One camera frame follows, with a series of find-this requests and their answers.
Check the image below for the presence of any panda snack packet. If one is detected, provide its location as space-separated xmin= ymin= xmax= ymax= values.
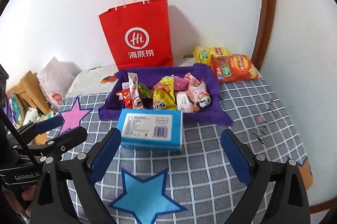
xmin=187 ymin=80 xmax=211 ymax=112

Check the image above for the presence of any red small snack packet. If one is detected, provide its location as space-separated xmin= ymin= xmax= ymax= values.
xmin=115 ymin=88 xmax=133 ymax=108

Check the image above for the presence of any orange chips bag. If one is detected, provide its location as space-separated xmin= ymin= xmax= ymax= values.
xmin=210 ymin=54 xmax=260 ymax=83

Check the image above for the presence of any red white snack packet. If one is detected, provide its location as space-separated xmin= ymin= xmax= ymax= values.
xmin=183 ymin=73 xmax=200 ymax=84

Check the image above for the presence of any wooden chair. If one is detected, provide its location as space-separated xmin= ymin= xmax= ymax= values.
xmin=6 ymin=71 xmax=51 ymax=115

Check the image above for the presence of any pink yellow snack packet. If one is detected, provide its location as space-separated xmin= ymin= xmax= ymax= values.
xmin=154 ymin=76 xmax=189 ymax=99

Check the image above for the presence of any pink peach snack packet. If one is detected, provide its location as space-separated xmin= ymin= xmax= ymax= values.
xmin=176 ymin=91 xmax=194 ymax=113

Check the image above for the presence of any white plastic bag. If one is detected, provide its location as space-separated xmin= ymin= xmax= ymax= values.
xmin=37 ymin=57 xmax=81 ymax=112

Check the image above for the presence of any tall pink stick packet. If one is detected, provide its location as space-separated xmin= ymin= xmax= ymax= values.
xmin=128 ymin=73 xmax=144 ymax=110

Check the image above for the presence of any green triangular snack packet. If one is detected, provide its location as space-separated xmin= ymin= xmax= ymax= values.
xmin=138 ymin=83 xmax=153 ymax=99

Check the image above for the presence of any purple cloth basket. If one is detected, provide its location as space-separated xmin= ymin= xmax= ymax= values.
xmin=98 ymin=63 xmax=233 ymax=126

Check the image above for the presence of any person's left hand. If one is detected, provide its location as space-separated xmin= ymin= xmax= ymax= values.
xmin=2 ymin=184 xmax=38 ymax=219

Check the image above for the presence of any brown wooden door frame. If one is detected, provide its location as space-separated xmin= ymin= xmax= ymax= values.
xmin=251 ymin=0 xmax=277 ymax=70

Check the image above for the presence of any yellow chips bag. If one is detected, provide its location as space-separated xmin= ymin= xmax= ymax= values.
xmin=193 ymin=47 xmax=231 ymax=66

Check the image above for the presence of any red paper shopping bag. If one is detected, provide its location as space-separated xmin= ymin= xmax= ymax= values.
xmin=99 ymin=0 xmax=173 ymax=70

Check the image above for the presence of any grey checked star tablecloth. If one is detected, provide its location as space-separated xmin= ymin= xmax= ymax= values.
xmin=47 ymin=79 xmax=314 ymax=224

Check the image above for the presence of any blue tissue box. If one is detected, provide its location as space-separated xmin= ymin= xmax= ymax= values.
xmin=117 ymin=109 xmax=183 ymax=152

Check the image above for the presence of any colourful cushion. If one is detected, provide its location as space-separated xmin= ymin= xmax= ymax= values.
xmin=9 ymin=93 xmax=25 ymax=127

